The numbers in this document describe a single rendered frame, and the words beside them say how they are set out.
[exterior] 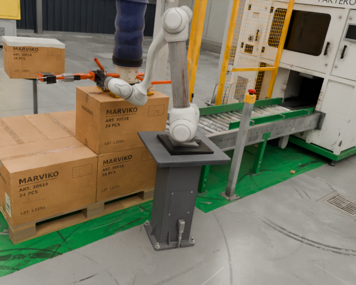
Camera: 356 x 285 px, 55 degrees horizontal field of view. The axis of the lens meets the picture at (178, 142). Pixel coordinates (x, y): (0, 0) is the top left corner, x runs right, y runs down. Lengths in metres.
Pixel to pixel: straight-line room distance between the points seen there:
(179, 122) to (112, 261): 1.05
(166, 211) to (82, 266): 0.64
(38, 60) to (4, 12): 5.67
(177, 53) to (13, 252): 1.64
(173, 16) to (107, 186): 1.41
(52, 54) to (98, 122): 1.96
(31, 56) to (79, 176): 2.05
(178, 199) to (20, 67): 2.58
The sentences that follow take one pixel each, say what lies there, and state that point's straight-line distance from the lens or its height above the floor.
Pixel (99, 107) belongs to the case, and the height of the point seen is 0.90.
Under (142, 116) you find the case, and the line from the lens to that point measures 2.61.
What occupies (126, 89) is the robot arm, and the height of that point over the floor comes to 1.09.
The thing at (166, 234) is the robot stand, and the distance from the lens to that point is 2.52.
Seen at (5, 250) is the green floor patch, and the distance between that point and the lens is 2.59.
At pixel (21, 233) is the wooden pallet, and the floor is 0.08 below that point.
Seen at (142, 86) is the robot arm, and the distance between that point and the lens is 2.29.
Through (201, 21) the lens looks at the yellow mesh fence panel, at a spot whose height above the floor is 1.49.
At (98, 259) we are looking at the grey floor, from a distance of 2.44.
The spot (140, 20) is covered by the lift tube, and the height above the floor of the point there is 1.49.
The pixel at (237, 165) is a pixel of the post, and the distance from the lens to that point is 3.15.
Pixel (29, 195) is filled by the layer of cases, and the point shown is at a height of 0.35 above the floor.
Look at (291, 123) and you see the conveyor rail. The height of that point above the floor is 0.54.
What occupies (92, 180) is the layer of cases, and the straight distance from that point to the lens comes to 2.60.
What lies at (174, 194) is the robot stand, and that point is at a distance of 2.34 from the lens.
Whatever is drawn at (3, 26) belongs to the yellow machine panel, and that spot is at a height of 0.53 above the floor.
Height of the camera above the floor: 1.63
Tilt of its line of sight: 22 degrees down
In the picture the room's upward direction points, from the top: 8 degrees clockwise
